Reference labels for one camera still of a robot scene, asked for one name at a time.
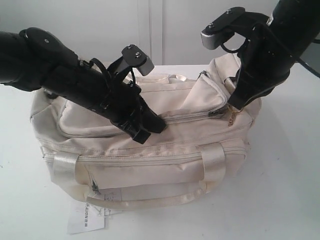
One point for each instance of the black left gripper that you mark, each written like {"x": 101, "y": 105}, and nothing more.
{"x": 91, "y": 86}

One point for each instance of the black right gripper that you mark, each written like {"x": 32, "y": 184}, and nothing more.
{"x": 266, "y": 60}

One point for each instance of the cream fabric duffel bag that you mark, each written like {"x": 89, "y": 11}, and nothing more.
{"x": 205, "y": 139}

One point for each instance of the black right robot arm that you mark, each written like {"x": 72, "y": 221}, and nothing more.
{"x": 305, "y": 14}

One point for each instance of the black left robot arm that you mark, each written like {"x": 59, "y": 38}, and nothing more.
{"x": 34, "y": 58}

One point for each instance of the white paper hang tag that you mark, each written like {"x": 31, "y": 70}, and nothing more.
{"x": 85, "y": 217}

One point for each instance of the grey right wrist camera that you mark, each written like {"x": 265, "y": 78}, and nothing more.
{"x": 235, "y": 20}

